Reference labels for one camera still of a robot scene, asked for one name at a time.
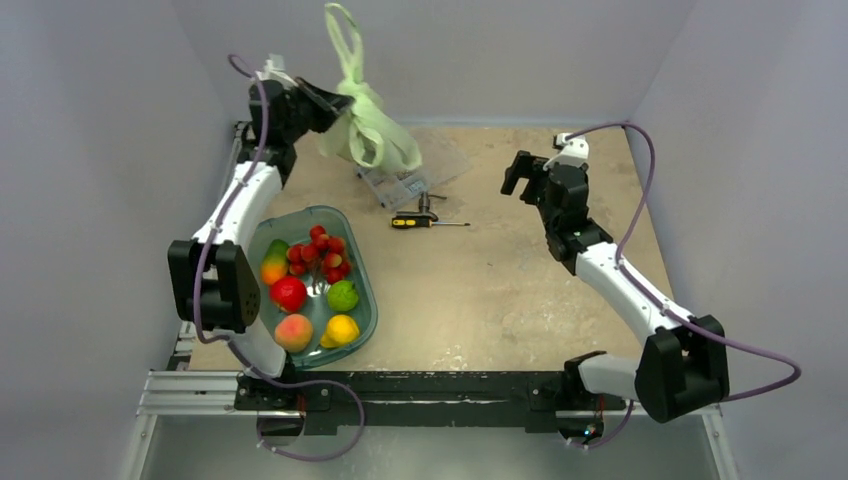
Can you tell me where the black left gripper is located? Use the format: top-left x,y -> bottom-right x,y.
282,77 -> 354,143

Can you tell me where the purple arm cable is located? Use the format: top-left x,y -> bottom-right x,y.
190,54 -> 366,463
563,121 -> 803,450

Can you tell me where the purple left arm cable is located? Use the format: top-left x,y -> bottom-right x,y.
190,54 -> 366,463

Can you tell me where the orange fake peach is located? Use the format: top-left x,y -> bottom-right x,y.
273,314 -> 314,353

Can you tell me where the green plastic bag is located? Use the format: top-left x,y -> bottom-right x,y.
319,3 -> 422,174

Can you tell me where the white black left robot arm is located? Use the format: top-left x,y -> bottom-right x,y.
167,78 -> 354,409

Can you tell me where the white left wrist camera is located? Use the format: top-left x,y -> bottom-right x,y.
259,54 -> 297,88

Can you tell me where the yellow black screwdriver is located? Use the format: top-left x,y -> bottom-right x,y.
390,215 -> 470,230

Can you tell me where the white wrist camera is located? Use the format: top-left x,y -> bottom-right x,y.
259,54 -> 297,88
542,132 -> 590,171

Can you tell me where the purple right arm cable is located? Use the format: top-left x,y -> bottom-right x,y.
563,121 -> 803,450

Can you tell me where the yellow fake lemon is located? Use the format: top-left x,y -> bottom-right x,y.
319,314 -> 360,349

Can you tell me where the green fake guava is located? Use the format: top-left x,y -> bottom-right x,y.
325,280 -> 360,313

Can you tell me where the green orange fake mango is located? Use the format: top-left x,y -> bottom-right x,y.
259,239 -> 289,286

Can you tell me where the red fake lychee bunch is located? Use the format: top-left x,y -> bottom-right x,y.
286,224 -> 354,285

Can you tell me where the black aluminium base frame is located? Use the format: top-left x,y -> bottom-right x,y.
122,122 -> 740,480

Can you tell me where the red fake apple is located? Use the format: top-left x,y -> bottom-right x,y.
269,276 -> 309,314

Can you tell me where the clear plastic screw box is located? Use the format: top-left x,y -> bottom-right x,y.
355,126 -> 471,211

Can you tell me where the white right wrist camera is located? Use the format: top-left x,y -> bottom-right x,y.
542,132 -> 590,171

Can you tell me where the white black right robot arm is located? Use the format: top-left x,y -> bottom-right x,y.
501,150 -> 730,423

